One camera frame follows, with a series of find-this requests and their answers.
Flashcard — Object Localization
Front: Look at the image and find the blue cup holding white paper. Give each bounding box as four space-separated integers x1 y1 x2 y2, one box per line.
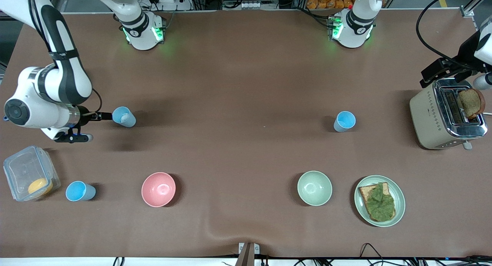
112 106 137 128

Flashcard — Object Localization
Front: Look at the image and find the beige chrome toaster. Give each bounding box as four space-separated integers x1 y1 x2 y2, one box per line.
409 78 489 150

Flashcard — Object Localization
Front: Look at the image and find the dark toasted bread slice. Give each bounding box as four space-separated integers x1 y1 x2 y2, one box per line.
457 88 486 120

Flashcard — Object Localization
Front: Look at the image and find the clear plastic food container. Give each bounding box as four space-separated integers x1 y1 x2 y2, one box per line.
3 145 61 202

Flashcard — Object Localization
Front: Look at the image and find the yellow round food piece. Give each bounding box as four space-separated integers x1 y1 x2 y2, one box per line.
28 178 53 195

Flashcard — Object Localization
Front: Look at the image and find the pink bowl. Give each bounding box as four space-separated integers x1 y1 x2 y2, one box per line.
141 172 176 208

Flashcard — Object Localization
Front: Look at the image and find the pale green plate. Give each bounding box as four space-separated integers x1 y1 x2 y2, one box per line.
354 175 406 228

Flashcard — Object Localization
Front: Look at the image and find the light brown bread slice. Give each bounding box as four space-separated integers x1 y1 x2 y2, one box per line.
358 183 396 223

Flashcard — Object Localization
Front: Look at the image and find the green lettuce leaf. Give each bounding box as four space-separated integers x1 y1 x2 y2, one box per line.
365 183 396 222

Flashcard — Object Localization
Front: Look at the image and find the brown table cover cloth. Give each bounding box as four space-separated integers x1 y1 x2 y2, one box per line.
0 9 492 259

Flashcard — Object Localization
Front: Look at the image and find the pale green bowl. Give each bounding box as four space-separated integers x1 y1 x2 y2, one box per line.
297 171 333 206

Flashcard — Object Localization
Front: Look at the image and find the aluminium frame rail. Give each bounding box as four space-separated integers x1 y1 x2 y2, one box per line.
461 0 492 28

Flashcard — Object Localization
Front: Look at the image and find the black cable loop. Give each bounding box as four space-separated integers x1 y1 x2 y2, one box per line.
359 243 385 266

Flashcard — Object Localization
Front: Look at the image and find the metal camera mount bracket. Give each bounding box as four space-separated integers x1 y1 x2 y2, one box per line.
235 242 260 266

